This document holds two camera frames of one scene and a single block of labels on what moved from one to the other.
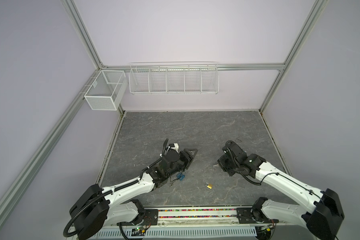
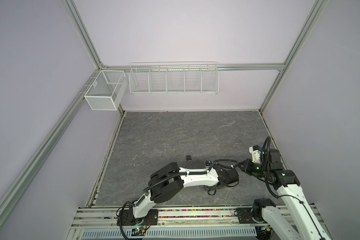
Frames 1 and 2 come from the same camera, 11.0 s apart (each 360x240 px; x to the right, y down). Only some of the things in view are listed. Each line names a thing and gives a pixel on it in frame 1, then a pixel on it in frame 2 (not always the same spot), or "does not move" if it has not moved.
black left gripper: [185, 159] -> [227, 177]
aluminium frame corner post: [81, 30] does not move
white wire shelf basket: [174, 78] does not move
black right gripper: [221, 161] -> [248, 162]
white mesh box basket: [107, 90] does not move
